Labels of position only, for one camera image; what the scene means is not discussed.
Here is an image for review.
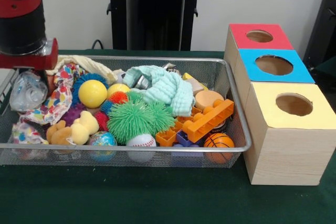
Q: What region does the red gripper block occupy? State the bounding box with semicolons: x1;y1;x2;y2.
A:
0;37;59;98

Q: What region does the crushed clear plastic bottle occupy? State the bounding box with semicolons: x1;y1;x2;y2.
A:
9;71;48;112

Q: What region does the mint green cloth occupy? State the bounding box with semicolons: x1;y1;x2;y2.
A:
123;65;196;117

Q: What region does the wooden box with three holes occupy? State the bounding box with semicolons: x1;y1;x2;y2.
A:
224;23;336;186

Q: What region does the colourful dotted cloth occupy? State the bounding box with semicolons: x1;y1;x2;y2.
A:
19;62;87;125

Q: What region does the cream cloth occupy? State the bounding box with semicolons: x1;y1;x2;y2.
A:
46;55;118;83

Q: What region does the large yellow ball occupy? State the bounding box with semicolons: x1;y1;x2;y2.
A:
78;79;108;109

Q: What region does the yellow plush duck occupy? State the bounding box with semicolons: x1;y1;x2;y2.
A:
70;110;100;145

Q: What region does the globe print ball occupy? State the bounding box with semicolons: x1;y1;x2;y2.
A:
87;131;118;162

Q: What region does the green spiky ball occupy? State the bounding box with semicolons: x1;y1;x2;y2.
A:
107;91;155;145

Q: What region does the white baseball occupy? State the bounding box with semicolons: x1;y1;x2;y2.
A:
125;133;158;162

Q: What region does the dark green table cloth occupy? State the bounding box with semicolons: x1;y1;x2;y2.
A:
314;55;336;84
0;48;336;224

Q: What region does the orange toy brick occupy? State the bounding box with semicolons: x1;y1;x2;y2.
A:
182;99;234;143

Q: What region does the orange mini basketball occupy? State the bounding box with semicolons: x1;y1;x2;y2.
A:
203;132;235;162

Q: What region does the black chair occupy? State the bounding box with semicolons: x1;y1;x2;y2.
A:
303;0;336;70

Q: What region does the black cable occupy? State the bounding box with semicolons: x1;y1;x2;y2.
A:
91;39;106;50

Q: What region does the wire mesh bin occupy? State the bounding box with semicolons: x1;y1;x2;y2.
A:
0;54;253;168

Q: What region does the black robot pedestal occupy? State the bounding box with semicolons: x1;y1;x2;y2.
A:
101;0;212;51

